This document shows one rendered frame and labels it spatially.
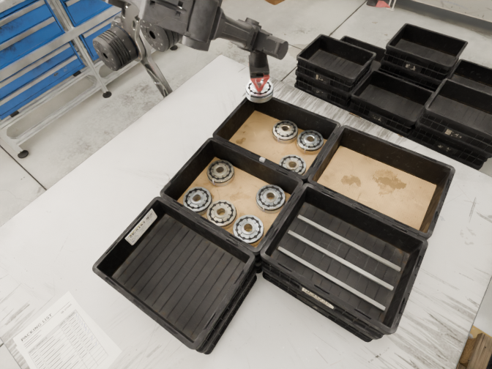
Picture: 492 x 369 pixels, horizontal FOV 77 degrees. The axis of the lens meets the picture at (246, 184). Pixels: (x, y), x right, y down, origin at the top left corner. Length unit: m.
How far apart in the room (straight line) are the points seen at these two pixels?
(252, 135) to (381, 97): 1.15
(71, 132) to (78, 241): 1.66
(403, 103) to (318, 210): 1.28
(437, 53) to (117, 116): 2.42
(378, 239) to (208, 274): 0.56
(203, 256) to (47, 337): 0.59
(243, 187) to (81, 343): 0.75
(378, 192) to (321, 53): 1.35
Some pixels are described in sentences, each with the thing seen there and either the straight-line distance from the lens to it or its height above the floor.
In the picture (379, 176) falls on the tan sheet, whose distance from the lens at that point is 1.23.
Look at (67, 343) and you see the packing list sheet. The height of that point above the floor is 0.70.
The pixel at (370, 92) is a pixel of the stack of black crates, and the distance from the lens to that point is 2.25.
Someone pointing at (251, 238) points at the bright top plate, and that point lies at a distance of 1.02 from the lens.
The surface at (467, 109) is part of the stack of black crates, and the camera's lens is 2.17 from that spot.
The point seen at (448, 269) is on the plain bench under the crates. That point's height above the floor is 0.70.
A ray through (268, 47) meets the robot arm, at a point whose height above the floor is 1.23.
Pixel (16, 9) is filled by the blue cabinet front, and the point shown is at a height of 0.86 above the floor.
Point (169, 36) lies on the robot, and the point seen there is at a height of 1.14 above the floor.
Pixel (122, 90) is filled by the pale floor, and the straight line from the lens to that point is 3.10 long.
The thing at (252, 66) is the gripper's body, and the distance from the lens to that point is 1.12.
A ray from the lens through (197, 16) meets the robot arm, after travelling 0.64.
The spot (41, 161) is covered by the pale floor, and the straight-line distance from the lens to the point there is 2.86.
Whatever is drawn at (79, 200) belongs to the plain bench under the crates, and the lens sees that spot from 1.50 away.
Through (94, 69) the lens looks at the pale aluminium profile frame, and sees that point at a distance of 2.96.
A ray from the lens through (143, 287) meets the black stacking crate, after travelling 1.07.
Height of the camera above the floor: 1.80
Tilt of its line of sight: 57 degrees down
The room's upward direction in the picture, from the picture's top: 7 degrees counter-clockwise
